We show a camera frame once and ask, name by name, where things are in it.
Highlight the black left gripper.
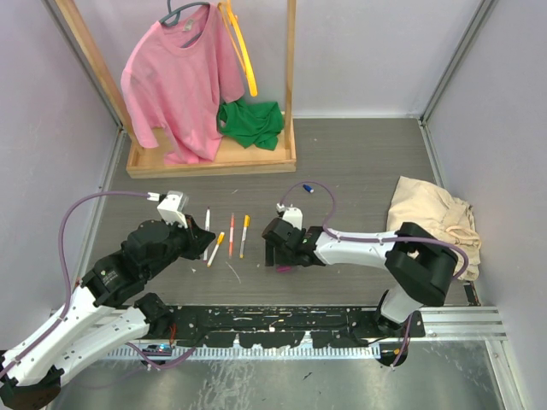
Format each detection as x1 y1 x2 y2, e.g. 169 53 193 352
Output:
145 212 215 279

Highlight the white pen yellow end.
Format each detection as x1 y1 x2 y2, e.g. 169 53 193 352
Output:
207 243 221 267

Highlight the white pen purple end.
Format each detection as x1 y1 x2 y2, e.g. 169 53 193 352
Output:
203 207 211 262

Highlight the orange highlighter pen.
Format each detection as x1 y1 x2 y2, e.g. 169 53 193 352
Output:
228 213 235 259

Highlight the white marker orange tip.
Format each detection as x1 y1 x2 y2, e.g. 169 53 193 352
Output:
239 225 248 259

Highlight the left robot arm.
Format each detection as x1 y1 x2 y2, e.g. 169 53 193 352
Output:
1 216 215 409

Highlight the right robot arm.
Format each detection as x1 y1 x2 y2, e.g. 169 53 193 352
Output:
262 217 458 337

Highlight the wooden rack base tray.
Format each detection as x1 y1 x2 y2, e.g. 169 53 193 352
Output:
126 116 297 179

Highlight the green cloth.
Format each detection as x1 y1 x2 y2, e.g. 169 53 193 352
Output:
217 98 284 151

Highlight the pink shirt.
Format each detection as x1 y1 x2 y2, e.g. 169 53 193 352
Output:
121 3 244 164

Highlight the beige cloth bag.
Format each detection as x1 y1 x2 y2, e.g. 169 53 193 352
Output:
386 176 482 281

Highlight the grey clothes hanger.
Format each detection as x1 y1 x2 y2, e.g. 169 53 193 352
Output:
158 0 213 48

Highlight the yellow hanger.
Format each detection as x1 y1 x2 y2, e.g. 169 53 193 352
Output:
217 0 258 97

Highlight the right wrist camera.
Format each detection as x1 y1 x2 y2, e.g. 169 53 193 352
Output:
276 203 303 229

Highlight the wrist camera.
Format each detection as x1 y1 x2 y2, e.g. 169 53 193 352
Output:
276 203 303 229
156 190 188 229

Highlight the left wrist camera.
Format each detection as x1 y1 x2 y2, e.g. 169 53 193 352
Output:
156 190 188 229

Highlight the wooden rack right post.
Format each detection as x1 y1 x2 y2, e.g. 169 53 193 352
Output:
284 0 297 149

